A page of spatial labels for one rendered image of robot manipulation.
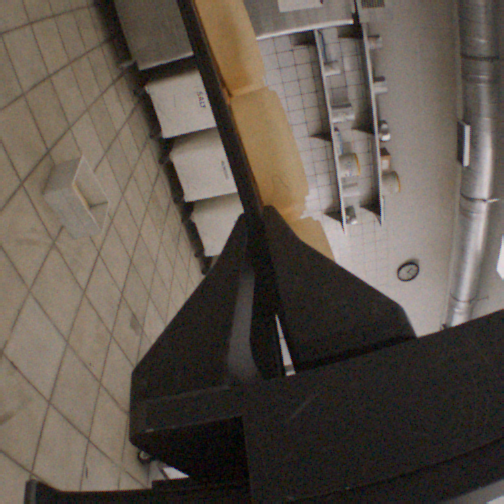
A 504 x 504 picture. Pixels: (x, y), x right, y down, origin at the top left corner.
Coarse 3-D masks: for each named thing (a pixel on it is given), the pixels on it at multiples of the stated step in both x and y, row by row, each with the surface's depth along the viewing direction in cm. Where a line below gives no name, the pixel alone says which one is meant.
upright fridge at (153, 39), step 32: (128, 0) 235; (160, 0) 237; (256, 0) 241; (352, 0) 247; (384, 0) 245; (128, 32) 249; (160, 32) 251; (256, 32) 255; (288, 32) 256; (128, 64) 273
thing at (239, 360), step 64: (256, 256) 12; (192, 320) 8; (256, 320) 12; (192, 384) 6; (256, 384) 6; (320, 384) 6; (384, 384) 6; (448, 384) 5; (192, 448) 7; (256, 448) 5; (320, 448) 5; (384, 448) 5; (448, 448) 5
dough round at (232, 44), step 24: (192, 0) 15; (216, 0) 14; (240, 0) 14; (216, 24) 14; (240, 24) 14; (216, 48) 15; (240, 48) 15; (216, 72) 16; (240, 72) 16; (264, 72) 17
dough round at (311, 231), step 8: (288, 224) 16; (296, 224) 15; (304, 224) 15; (312, 224) 15; (320, 224) 15; (296, 232) 15; (304, 232) 15; (312, 232) 15; (320, 232) 15; (304, 240) 14; (312, 240) 14; (320, 240) 14; (320, 248) 14; (328, 248) 14; (328, 256) 14
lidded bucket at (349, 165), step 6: (342, 156) 401; (348, 156) 397; (354, 156) 395; (342, 162) 396; (348, 162) 394; (354, 162) 393; (342, 168) 396; (348, 168) 395; (354, 168) 395; (342, 174) 400; (348, 174) 400; (354, 174) 401
